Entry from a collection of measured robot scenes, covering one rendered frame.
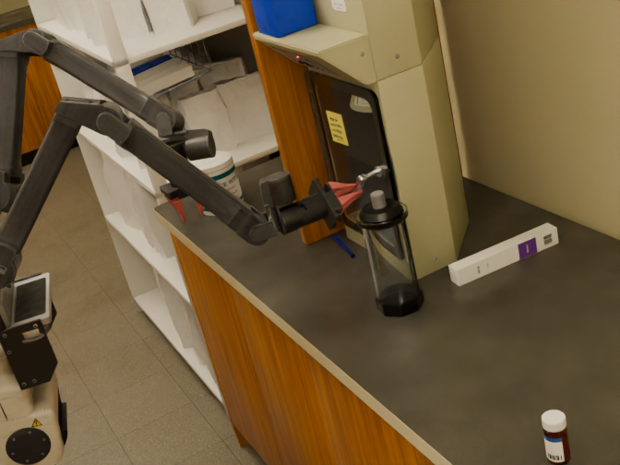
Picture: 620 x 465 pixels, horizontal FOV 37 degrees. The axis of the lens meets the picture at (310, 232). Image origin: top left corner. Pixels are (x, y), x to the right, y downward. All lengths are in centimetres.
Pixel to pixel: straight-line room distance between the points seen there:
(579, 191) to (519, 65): 32
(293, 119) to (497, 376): 85
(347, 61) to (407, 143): 24
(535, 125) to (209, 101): 127
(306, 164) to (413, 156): 39
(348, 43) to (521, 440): 82
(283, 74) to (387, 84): 38
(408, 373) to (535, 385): 25
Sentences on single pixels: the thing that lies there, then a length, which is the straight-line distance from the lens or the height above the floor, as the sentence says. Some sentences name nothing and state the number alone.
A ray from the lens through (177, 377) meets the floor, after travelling 381.
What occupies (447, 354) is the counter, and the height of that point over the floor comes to 94.
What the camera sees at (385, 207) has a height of 118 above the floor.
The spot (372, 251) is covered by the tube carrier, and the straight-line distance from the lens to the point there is 193.
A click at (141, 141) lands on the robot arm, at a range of 192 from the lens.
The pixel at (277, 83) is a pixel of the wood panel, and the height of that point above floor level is 137.
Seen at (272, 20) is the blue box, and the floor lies 155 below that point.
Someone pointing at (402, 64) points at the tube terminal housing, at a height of 143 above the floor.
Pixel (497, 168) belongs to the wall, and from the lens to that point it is 249.
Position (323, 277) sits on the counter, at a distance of 221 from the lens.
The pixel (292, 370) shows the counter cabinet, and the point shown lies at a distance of 231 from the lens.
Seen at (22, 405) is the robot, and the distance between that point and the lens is 233.
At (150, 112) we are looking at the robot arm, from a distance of 226.
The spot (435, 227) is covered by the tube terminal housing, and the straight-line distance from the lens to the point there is 210.
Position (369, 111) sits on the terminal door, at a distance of 197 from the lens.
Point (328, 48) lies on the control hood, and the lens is 186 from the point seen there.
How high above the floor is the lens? 198
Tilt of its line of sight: 25 degrees down
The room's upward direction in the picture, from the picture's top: 14 degrees counter-clockwise
